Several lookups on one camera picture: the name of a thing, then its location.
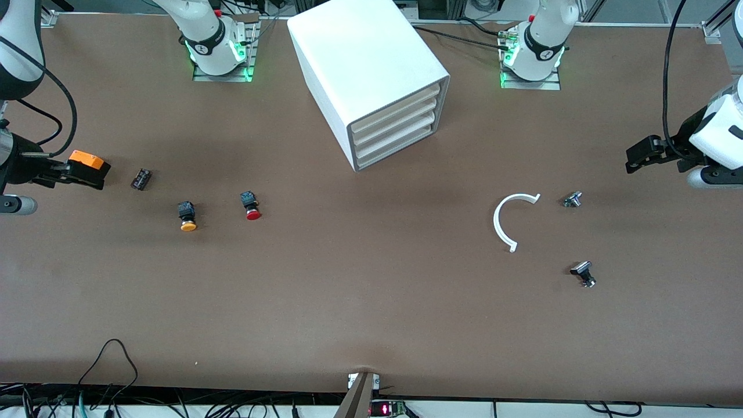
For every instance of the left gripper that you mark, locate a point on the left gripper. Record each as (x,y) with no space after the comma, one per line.
(688,134)

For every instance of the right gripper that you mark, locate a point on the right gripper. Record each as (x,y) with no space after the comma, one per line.
(23,165)

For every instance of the red push button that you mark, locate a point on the red push button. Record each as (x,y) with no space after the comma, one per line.
(253,215)

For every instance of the white plastic drawer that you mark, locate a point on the white plastic drawer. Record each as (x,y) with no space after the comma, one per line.
(395,110)
(395,122)
(395,146)
(395,134)

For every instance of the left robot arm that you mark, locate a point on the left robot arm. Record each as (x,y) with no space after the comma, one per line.
(540,35)

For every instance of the black rectangular push button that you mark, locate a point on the black rectangular push button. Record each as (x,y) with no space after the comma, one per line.
(580,268)

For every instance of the orange push button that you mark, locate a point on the orange push button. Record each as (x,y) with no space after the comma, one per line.
(187,226)

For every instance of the white drawer cabinet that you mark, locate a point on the white drawer cabinet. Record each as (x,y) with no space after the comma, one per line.
(360,52)

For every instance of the small black terminal block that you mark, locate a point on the small black terminal block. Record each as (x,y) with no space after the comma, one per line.
(141,179)

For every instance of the chrome tee fitting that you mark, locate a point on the chrome tee fitting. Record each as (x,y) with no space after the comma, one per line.
(572,200)

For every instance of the white curved plastic clip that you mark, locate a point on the white curved plastic clip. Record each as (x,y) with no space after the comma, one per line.
(495,223)

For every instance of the small device with red light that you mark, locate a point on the small device with red light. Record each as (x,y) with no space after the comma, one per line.
(386,409)

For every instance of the brown angled bar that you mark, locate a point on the brown angled bar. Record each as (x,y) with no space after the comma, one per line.
(357,400)

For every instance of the orange button enclosure box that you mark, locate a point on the orange button enclosure box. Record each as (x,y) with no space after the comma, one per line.
(87,159)

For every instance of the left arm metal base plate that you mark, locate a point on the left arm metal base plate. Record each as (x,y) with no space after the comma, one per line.
(540,85)

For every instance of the aluminium frame corner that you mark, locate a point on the aluminium frame corner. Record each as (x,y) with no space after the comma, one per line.
(711,32)

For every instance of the aluminium frame rail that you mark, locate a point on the aluminium frame rail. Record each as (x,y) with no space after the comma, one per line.
(50,18)

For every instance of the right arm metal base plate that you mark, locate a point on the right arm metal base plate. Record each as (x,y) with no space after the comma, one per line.
(251,52)

